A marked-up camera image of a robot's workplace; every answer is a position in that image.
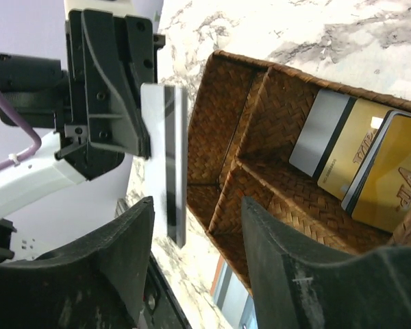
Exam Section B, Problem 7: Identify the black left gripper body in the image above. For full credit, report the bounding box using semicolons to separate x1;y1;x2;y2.
55;10;165;180

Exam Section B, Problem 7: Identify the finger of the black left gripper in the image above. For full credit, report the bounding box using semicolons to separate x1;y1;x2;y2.
82;10;151;158

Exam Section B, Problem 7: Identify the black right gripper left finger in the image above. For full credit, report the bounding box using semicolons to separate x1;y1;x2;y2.
0;197;154;328

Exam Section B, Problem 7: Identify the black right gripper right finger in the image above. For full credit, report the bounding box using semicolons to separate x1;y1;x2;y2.
241;197;411;328

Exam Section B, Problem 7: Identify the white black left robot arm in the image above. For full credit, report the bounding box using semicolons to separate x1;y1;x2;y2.
0;1;133;260

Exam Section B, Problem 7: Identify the gold vip card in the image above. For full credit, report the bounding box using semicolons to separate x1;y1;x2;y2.
314;97;391;199
341;110;411;233

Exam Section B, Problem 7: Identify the grey card in basket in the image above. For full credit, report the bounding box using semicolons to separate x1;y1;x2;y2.
289;89;356;178

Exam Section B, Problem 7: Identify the brown woven divided basket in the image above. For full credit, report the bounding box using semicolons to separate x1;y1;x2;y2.
187;50;411;288

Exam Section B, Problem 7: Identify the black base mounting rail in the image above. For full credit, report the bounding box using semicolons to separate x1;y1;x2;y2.
140;254;192;329

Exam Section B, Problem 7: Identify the aluminium extrusion frame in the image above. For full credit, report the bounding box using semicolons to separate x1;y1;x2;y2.
115;199;129;218

